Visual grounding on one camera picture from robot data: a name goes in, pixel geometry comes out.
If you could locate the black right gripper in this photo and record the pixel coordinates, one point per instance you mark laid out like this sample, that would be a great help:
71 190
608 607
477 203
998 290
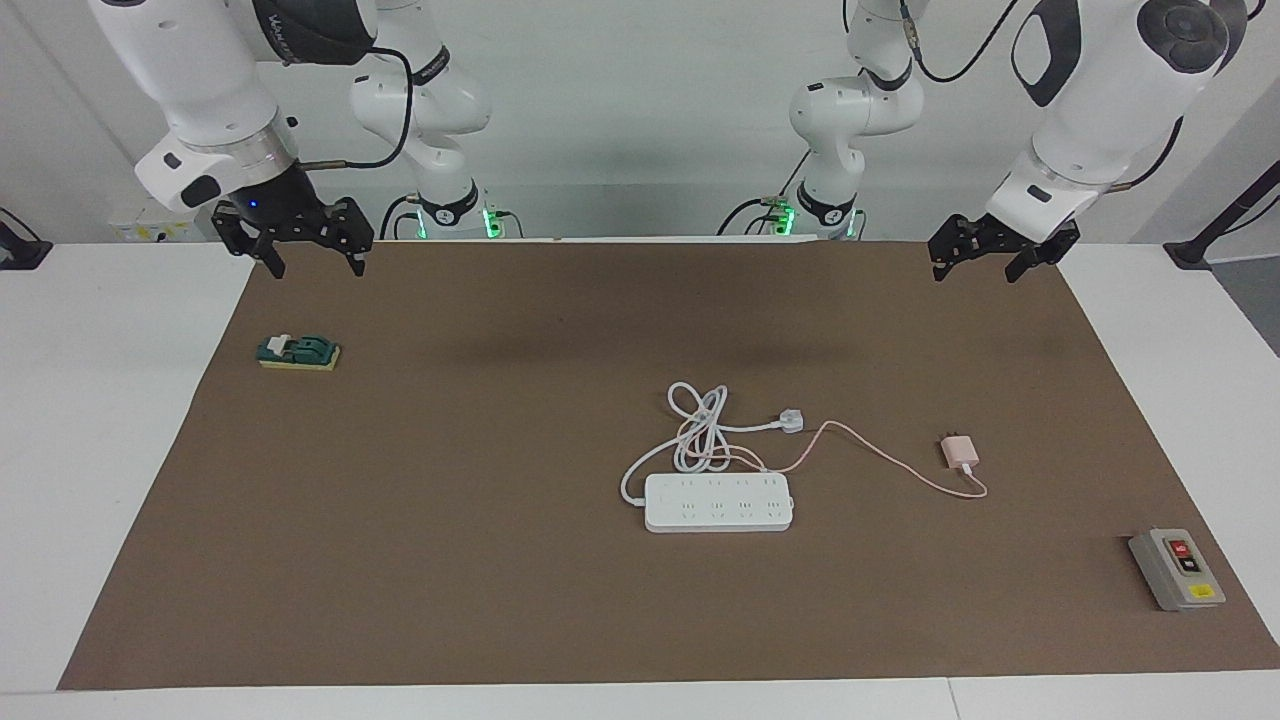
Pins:
285 205

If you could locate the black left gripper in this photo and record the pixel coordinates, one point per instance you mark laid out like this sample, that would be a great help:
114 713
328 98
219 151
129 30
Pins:
990 235

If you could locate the green knife switch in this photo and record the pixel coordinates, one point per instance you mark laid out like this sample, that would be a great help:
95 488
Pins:
298 352

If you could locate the black clamp stand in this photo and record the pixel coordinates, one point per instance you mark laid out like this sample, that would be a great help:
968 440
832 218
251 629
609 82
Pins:
20 250
1230 215

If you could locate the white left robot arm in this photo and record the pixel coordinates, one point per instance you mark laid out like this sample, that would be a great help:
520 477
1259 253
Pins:
1110 90

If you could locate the white wall socket box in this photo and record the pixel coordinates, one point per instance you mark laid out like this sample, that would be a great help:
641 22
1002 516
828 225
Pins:
130 228

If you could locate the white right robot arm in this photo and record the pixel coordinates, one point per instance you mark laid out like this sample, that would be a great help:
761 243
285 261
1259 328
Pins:
210 90

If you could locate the pink charger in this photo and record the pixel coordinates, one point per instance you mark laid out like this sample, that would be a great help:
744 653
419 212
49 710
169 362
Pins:
960 452

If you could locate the grey push button box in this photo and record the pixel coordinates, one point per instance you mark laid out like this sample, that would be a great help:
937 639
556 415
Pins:
1178 570

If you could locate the brown table mat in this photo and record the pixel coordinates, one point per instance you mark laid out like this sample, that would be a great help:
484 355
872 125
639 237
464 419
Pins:
400 550

